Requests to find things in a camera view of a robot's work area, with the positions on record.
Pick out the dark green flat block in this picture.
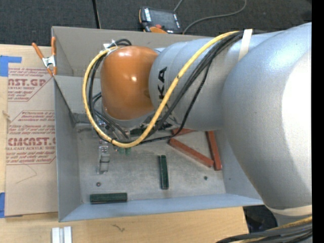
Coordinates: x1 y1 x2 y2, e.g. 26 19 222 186
89 192 128 205
157 154 170 190

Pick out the grey metal bin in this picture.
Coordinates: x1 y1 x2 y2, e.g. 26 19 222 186
51 26 265 223

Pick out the red-brown flat block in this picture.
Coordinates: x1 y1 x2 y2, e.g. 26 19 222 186
171 128 196 137
167 137 215 168
205 130 223 172

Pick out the brown cardboard board, red print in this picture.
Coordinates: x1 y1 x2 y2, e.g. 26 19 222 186
0 44 59 219

